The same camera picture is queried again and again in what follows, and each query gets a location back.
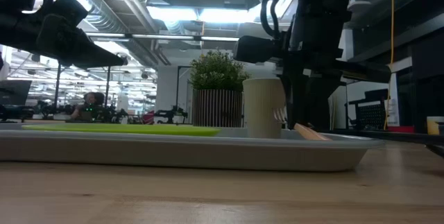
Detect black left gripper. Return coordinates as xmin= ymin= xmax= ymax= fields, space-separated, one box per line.
xmin=0 ymin=14 xmax=128 ymax=69

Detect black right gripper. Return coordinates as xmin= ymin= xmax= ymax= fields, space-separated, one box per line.
xmin=277 ymin=8 xmax=392 ymax=131

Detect white ribbed cup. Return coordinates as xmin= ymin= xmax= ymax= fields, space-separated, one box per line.
xmin=242 ymin=77 xmax=287 ymax=139

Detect lime green plate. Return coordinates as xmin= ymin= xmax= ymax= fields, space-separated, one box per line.
xmin=21 ymin=123 xmax=221 ymax=137

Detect grey plastic tray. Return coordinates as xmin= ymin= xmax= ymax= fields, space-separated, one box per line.
xmin=0 ymin=123 xmax=386 ymax=173

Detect person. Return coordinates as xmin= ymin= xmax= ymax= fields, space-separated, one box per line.
xmin=71 ymin=91 xmax=105 ymax=121

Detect long ceiling light tube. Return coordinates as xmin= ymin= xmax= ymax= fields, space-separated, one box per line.
xmin=85 ymin=32 xmax=240 ymax=42

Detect black pegboard cart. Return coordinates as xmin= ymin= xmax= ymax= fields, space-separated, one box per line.
xmin=345 ymin=89 xmax=390 ymax=130

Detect dark striped plant pot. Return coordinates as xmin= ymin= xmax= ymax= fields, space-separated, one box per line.
xmin=192 ymin=88 xmax=244 ymax=128

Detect red container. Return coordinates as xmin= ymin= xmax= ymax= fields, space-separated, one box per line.
xmin=387 ymin=125 xmax=416 ymax=134

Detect dark computer monitor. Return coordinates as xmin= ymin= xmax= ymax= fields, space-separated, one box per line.
xmin=0 ymin=80 xmax=33 ymax=106

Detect artificial green plant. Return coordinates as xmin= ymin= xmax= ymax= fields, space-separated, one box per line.
xmin=188 ymin=49 xmax=250 ymax=92

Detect silver ceiling duct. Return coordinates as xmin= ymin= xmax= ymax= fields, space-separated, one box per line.
xmin=44 ymin=0 xmax=160 ymax=69

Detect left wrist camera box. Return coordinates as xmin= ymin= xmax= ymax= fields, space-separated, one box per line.
xmin=51 ymin=0 xmax=89 ymax=27

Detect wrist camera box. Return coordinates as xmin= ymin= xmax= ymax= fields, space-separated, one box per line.
xmin=51 ymin=0 xmax=89 ymax=27
xmin=232 ymin=35 xmax=282 ymax=64

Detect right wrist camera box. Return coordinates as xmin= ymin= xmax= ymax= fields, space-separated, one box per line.
xmin=232 ymin=35 xmax=282 ymax=64

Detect black aluminium table frame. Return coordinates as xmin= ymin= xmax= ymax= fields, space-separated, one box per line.
xmin=325 ymin=128 xmax=444 ymax=157

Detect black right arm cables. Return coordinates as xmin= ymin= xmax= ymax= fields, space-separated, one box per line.
xmin=259 ymin=0 xmax=282 ymax=40

